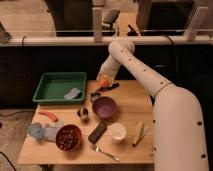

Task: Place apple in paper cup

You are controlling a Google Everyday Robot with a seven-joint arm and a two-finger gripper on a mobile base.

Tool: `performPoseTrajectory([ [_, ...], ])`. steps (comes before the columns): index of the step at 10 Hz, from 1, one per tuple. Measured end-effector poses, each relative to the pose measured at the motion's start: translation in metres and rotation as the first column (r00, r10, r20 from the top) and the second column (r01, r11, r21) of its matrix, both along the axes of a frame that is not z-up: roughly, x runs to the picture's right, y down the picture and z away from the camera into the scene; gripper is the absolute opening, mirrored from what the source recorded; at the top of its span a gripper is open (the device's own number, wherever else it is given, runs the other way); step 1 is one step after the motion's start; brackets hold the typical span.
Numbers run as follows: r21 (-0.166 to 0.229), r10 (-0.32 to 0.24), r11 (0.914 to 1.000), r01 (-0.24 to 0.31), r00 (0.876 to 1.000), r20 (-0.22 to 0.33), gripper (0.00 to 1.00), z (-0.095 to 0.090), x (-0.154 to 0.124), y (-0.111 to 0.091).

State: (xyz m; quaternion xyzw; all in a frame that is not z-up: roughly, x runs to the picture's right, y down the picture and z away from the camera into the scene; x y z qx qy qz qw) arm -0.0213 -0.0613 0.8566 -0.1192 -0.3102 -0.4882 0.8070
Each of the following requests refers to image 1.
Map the white railing bar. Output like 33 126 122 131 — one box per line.
0 35 213 47

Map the purple bowl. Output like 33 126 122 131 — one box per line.
92 96 118 119

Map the white paper cup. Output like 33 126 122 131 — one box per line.
110 123 126 143

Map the grey sponge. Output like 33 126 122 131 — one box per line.
64 88 81 100

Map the clear plastic lid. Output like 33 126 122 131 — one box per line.
44 121 64 142

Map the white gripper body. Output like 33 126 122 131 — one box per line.
97 67 116 87

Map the orange apple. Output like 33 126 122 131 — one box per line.
99 80 110 88

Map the metal fork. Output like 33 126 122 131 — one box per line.
90 144 120 162

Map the green plastic tray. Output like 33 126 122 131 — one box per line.
33 72 87 105

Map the red bowl with food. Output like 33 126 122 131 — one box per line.
56 124 82 151

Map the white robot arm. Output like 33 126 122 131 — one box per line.
97 41 210 171

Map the orange carrot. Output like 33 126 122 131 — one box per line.
38 111 58 122

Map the small metal cup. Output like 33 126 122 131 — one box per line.
77 107 89 122

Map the black rectangular block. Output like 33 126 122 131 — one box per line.
88 122 107 144

